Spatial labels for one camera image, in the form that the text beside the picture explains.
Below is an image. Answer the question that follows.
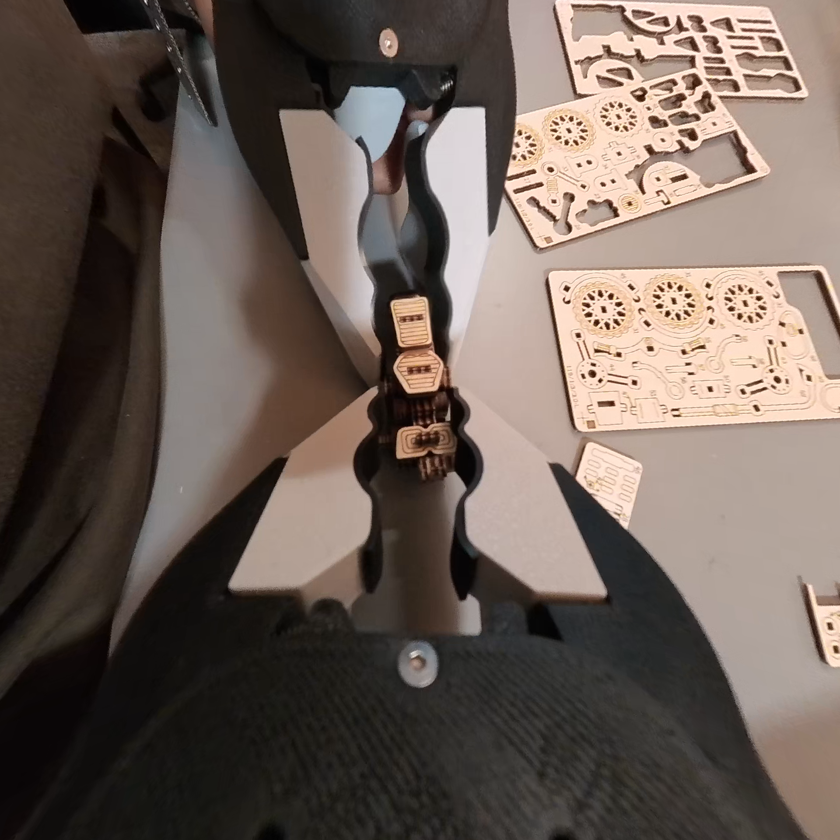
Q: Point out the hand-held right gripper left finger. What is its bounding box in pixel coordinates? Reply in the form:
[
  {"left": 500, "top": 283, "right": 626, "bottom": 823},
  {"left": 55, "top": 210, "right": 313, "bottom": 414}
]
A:
[{"left": 227, "top": 386, "right": 383, "bottom": 624}]

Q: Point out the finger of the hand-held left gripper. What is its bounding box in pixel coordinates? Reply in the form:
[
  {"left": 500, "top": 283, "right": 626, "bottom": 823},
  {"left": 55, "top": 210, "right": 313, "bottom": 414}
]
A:
[
  {"left": 279, "top": 108, "right": 389, "bottom": 385},
  {"left": 406, "top": 104, "right": 492, "bottom": 358}
]

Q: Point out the large wooden parts sheet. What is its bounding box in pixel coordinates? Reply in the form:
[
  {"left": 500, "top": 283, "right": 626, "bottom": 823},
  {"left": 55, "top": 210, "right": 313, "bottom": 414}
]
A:
[{"left": 546, "top": 265, "right": 840, "bottom": 433}]

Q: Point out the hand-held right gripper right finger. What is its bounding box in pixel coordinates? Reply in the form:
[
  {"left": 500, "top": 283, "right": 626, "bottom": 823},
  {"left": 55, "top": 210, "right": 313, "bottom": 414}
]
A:
[{"left": 448, "top": 387, "right": 608, "bottom": 624}]

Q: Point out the small wooden parts card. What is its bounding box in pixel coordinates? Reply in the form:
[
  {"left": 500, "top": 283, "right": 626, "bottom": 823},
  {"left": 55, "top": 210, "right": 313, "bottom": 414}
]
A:
[{"left": 573, "top": 441, "right": 644, "bottom": 530}]

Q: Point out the wooden gear parts sheet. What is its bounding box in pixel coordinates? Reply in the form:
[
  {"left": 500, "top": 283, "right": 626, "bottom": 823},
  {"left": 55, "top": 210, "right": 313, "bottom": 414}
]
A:
[{"left": 504, "top": 71, "right": 770, "bottom": 252}]

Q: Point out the small wooden puzzle model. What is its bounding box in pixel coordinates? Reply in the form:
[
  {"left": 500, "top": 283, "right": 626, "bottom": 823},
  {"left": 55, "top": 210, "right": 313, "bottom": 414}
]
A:
[{"left": 377, "top": 292, "right": 462, "bottom": 483}]

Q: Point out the cut-out wooden parts sheet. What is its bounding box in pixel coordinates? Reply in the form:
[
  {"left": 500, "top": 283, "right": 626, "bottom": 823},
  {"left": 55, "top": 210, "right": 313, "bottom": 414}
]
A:
[{"left": 554, "top": 0, "right": 808, "bottom": 101}]

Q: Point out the person's left hand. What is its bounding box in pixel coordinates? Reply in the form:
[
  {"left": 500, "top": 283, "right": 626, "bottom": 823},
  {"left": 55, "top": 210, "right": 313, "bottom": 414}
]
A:
[{"left": 386, "top": 118, "right": 427, "bottom": 194}]

